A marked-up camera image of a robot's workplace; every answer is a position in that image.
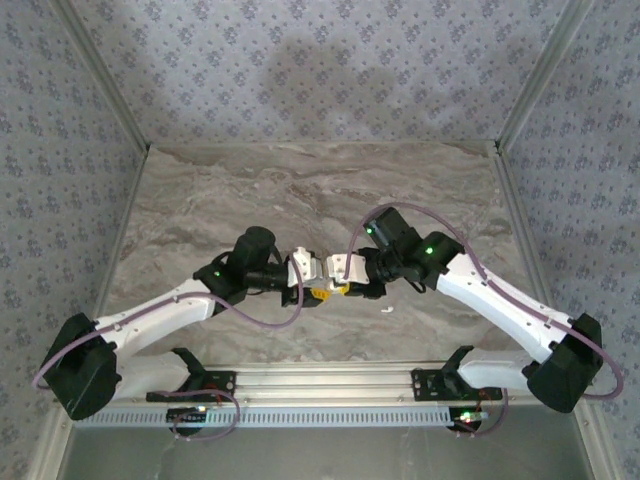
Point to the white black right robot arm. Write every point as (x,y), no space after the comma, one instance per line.
(500,305)

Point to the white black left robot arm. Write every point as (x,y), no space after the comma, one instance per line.
(150,315)

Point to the grey metal sheet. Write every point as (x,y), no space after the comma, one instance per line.
(320,455)

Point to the black controller board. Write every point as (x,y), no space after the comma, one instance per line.
(467,419)
(187,417)

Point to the long aluminium base rail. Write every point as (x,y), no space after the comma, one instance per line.
(320,385)

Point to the aluminium table side rail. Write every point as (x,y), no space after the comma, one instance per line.
(522,225)
(116,250)

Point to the aluminium frame post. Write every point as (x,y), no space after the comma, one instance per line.
(103,75)
(540,75)

